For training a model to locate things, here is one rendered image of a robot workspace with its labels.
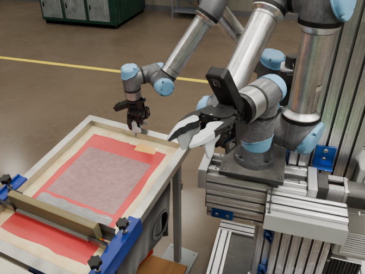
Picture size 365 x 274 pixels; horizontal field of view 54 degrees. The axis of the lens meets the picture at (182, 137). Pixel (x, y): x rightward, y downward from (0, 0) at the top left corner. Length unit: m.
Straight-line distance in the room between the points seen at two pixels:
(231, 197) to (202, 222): 1.45
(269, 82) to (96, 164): 1.01
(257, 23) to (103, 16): 6.65
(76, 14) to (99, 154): 6.32
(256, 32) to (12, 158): 3.14
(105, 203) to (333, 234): 0.85
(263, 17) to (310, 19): 0.12
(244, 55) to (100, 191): 0.85
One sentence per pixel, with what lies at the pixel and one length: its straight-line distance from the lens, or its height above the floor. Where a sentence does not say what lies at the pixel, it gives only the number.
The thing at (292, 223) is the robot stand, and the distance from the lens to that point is 1.27.
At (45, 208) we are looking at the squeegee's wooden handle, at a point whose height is 1.12.
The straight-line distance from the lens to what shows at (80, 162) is 1.69.
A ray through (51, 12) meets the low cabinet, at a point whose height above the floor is 0.25.
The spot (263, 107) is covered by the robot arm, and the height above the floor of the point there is 1.66.
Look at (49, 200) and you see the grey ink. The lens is 1.57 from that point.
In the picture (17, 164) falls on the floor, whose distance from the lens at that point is 3.71.
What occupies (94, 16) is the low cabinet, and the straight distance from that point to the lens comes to 7.67.
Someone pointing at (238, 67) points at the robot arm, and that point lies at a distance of 0.98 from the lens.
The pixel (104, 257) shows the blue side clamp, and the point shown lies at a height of 1.05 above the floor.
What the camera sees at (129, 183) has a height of 1.06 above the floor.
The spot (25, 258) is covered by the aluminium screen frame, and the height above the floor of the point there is 1.03.
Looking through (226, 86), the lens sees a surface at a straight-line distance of 0.70.
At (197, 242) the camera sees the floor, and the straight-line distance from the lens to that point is 2.69.
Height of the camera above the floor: 2.03
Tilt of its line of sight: 33 degrees down
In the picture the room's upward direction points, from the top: straight up
